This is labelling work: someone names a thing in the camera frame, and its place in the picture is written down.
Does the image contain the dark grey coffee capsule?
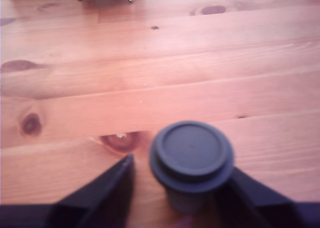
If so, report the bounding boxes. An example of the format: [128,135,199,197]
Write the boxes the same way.
[149,120,236,214]

